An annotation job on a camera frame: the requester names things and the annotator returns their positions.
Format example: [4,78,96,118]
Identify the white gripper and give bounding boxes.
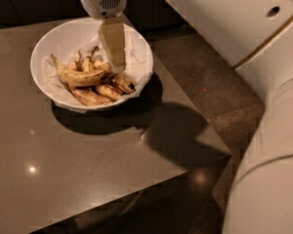
[80,0,127,73]

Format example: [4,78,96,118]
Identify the large top banana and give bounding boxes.
[51,55,113,87]

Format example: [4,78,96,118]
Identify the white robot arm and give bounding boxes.
[128,0,293,234]

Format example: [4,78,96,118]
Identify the back banana with stem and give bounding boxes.
[81,46,104,71]

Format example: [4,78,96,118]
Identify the back left banana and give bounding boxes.
[68,52,82,71]

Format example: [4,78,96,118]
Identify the white bowl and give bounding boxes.
[29,17,154,111]

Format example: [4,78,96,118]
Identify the right small banana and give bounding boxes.
[112,74,136,95]

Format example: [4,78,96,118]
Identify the small banana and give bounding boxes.
[95,84,120,101]
[112,74,136,95]

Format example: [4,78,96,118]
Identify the middle small banana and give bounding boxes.
[95,84,120,101]

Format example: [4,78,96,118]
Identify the bottom left banana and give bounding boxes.
[69,87,111,106]

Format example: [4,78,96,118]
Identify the white paper liner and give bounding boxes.
[41,19,154,113]

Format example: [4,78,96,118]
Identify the dark cabinet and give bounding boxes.
[0,0,185,31]

